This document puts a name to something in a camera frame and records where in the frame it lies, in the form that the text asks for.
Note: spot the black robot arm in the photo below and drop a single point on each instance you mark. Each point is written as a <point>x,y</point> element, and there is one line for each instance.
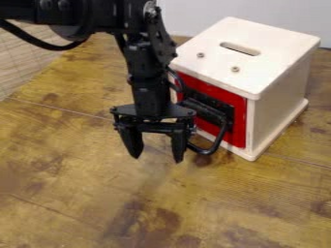
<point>61,24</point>

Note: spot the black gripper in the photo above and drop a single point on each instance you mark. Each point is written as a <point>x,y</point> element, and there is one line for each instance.
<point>154,114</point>

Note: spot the black metal drawer handle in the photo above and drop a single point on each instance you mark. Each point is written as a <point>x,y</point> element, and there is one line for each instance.
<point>213,122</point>

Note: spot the red wooden drawer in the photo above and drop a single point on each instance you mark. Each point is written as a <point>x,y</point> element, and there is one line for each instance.
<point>233,103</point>

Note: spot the white wooden box cabinet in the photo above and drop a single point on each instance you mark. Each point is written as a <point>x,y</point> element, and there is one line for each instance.
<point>252,66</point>

